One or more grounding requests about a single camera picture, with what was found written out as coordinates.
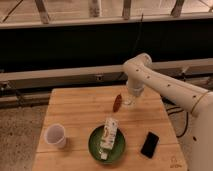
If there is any black smartphone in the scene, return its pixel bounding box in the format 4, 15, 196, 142
140, 132, 159, 158

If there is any green bowl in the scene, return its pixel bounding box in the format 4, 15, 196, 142
88, 125, 126, 164

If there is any white carton box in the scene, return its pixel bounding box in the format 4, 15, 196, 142
100, 118, 118, 150

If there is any black hanging cable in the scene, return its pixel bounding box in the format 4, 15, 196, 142
114, 13, 145, 83

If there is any black floor cable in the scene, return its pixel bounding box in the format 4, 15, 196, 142
165, 105, 190, 139

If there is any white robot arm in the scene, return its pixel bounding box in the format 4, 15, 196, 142
123, 53, 213, 171

